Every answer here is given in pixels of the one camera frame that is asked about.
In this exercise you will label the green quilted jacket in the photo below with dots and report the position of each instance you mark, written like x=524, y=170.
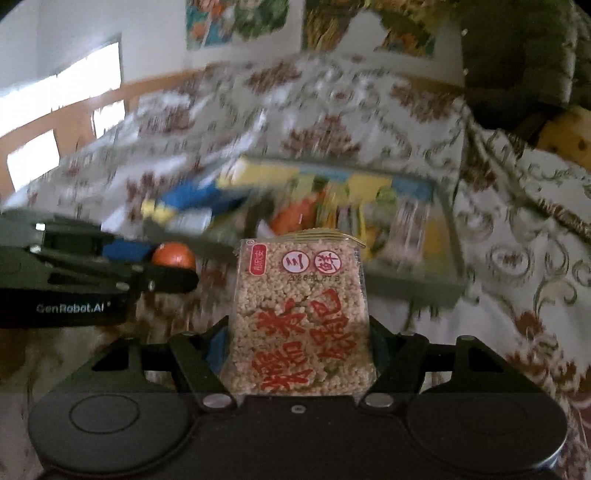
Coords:
x=508, y=60

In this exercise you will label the cartoon character wall poster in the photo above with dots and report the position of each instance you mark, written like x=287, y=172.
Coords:
x=231, y=23

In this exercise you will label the grey tray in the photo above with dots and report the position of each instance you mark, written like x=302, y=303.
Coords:
x=415, y=281

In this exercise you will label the cartoon printed foil sheet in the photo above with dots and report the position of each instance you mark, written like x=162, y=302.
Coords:
x=263, y=177

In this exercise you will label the wooden bed frame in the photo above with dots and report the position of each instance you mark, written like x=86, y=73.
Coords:
x=74, y=134

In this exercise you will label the puffed rice cracker packet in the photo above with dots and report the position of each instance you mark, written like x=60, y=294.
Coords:
x=300, y=323

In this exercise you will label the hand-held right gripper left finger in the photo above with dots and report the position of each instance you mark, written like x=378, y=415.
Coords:
x=216, y=346

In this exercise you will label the orange fruit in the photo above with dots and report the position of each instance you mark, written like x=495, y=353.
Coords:
x=173, y=256

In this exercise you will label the yellow brown wall poster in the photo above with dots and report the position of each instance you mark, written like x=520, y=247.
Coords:
x=332, y=32

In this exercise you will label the blue long snack packet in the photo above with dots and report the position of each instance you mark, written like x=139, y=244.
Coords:
x=194, y=198

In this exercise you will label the orange snack packet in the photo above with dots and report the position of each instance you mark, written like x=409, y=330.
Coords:
x=291, y=217

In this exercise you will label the window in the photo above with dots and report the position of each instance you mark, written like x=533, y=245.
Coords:
x=92, y=64

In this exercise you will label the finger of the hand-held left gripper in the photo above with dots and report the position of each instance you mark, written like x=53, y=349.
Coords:
x=124, y=251
x=171, y=279

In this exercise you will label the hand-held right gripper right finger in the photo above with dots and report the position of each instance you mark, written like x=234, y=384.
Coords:
x=383, y=350

